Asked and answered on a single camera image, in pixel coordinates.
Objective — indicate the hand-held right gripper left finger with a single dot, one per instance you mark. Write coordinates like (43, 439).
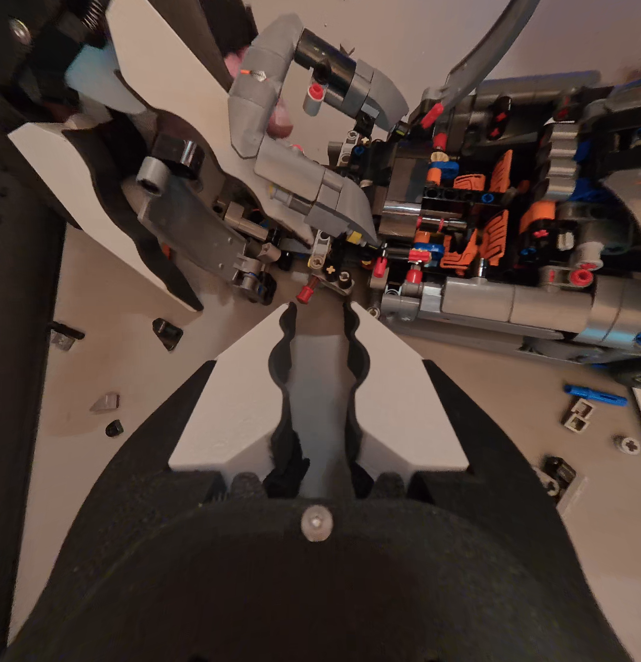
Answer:
(232, 413)

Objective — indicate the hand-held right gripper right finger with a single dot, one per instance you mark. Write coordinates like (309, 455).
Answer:
(408, 413)

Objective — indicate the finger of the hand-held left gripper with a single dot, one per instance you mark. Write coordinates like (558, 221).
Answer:
(170, 62)
(67, 176)

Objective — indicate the black and grey lego piece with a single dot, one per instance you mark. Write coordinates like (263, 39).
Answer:
(170, 155)

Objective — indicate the grey lego car model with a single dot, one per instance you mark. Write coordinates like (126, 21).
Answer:
(455, 305)

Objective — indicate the red lego pin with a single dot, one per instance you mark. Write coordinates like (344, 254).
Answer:
(304, 295)

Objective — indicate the black lego connector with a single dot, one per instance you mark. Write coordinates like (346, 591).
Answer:
(67, 333)

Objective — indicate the dark grey lego connector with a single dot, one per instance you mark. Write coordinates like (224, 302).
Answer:
(558, 470)

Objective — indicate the blue lego pin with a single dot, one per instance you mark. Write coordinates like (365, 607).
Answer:
(594, 394)

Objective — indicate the person's left hand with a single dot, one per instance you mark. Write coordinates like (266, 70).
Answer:
(280, 121)

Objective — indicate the light grey lego bracket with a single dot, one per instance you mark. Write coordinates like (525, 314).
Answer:
(579, 413)

